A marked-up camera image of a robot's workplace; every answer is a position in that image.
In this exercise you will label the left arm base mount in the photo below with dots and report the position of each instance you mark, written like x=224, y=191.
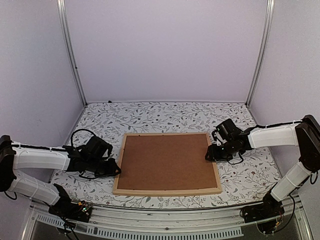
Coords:
x=64, y=208

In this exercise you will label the brown backing board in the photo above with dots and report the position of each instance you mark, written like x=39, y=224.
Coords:
x=167, y=162

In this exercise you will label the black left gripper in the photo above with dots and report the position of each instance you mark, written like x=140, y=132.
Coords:
x=113, y=172

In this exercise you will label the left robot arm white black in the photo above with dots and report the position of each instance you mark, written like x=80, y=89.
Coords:
x=21, y=164

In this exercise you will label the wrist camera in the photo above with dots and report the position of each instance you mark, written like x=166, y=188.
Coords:
x=227, y=130
x=96, y=147

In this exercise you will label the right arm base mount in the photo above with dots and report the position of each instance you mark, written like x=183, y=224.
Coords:
x=268, y=209

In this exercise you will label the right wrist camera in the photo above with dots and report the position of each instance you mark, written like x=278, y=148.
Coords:
x=227, y=130

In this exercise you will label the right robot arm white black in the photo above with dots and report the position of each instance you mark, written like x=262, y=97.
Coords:
x=297, y=142

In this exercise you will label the left aluminium corner post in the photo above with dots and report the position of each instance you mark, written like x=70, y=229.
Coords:
x=62, y=12

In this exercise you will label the right aluminium corner post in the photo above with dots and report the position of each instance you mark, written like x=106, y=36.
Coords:
x=270, y=5

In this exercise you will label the aluminium front rail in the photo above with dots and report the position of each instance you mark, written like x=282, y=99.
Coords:
x=123, y=223

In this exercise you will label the aluminium corner post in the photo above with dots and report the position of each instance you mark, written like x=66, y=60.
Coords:
x=62, y=12
x=270, y=5

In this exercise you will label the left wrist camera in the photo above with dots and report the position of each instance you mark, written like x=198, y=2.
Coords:
x=96, y=147

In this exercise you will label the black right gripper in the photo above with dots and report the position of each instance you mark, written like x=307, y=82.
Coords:
x=213, y=154

